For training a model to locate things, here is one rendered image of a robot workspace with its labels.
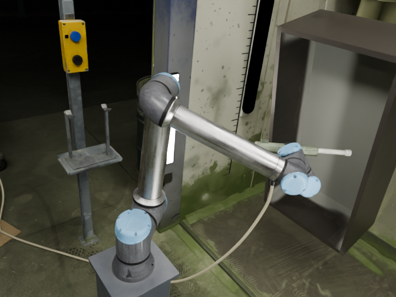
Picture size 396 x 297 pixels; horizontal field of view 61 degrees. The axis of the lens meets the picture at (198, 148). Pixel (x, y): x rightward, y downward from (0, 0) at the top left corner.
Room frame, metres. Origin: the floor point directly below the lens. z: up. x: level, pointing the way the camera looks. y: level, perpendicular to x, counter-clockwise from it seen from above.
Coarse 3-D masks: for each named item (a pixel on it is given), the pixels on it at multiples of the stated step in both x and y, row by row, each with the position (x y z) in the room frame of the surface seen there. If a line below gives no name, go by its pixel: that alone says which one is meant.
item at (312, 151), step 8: (264, 144) 1.40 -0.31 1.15; (272, 144) 1.41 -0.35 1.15; (280, 144) 1.42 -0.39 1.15; (272, 152) 1.41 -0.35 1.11; (304, 152) 1.42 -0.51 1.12; (312, 152) 1.43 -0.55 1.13; (320, 152) 1.44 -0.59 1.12; (328, 152) 1.45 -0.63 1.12; (336, 152) 1.46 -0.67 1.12; (344, 152) 1.46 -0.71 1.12; (272, 184) 1.37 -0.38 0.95
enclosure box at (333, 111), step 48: (288, 48) 1.80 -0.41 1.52; (336, 48) 1.87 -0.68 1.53; (384, 48) 1.38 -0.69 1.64; (288, 96) 1.87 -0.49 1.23; (336, 96) 1.87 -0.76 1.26; (384, 96) 1.67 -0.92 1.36; (336, 144) 1.87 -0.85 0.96; (384, 144) 1.37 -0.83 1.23; (336, 192) 1.86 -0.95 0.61; (384, 192) 1.61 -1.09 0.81; (336, 240) 1.55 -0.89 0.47
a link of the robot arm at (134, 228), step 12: (120, 216) 1.08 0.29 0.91; (132, 216) 1.09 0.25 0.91; (144, 216) 1.09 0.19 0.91; (120, 228) 1.02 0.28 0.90; (132, 228) 1.02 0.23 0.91; (144, 228) 1.03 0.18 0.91; (156, 228) 1.14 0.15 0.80; (120, 240) 1.00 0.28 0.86; (132, 240) 0.99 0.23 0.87; (144, 240) 1.01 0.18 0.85; (120, 252) 1.00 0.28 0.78; (132, 252) 0.99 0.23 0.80; (144, 252) 1.02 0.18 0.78
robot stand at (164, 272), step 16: (96, 256) 1.09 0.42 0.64; (112, 256) 1.10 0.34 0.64; (160, 256) 1.13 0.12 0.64; (96, 272) 1.01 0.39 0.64; (112, 272) 1.01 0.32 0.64; (160, 272) 1.04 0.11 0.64; (176, 272) 1.05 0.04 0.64; (112, 288) 0.93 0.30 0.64; (128, 288) 0.94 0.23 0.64; (144, 288) 0.95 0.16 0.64; (160, 288) 1.00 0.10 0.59
